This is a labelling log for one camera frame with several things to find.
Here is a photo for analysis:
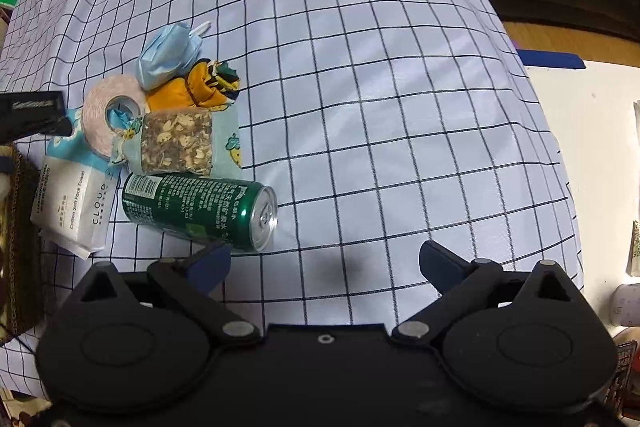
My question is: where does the pink double-sided tape roll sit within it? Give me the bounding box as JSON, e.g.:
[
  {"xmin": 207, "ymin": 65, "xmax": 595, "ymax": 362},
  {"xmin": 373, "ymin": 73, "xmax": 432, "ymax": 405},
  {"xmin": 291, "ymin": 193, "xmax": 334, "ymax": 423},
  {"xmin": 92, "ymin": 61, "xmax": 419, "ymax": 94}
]
[{"xmin": 81, "ymin": 75, "xmax": 146, "ymax": 158}]

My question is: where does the crumpled blue face mask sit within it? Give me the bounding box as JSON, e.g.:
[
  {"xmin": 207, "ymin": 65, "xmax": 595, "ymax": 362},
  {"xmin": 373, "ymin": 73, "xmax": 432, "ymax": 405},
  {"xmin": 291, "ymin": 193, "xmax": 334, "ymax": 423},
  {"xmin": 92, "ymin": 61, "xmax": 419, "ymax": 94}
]
[{"xmin": 136, "ymin": 20, "xmax": 212, "ymax": 91}]

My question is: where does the white blue face towel pack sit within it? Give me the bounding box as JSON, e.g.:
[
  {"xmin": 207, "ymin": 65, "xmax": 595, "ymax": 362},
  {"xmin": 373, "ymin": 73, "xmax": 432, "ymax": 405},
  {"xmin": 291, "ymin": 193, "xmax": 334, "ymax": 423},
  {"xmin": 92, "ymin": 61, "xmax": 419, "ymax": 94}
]
[{"xmin": 32, "ymin": 108, "xmax": 119, "ymax": 259}]

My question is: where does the woven lined storage basket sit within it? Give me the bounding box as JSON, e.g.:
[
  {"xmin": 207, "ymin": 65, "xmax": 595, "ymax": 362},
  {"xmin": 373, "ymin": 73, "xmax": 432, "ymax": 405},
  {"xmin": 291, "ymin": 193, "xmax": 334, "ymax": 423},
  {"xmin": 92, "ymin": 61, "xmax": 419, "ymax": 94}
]
[{"xmin": 1, "ymin": 144, "xmax": 43, "ymax": 345}]

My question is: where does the blue strawberry herb sachet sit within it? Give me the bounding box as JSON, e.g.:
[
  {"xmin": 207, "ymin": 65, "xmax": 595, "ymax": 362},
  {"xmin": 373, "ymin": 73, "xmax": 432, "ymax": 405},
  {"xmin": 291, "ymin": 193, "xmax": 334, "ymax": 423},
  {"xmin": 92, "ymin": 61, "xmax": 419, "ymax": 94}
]
[{"xmin": 111, "ymin": 106, "xmax": 241, "ymax": 179}]

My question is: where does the green drink can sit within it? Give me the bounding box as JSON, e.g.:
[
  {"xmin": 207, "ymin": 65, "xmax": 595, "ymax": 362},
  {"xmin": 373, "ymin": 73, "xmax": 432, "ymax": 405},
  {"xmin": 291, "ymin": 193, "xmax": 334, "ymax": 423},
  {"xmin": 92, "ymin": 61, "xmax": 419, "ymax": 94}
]
[{"xmin": 122, "ymin": 173, "xmax": 278, "ymax": 253}]

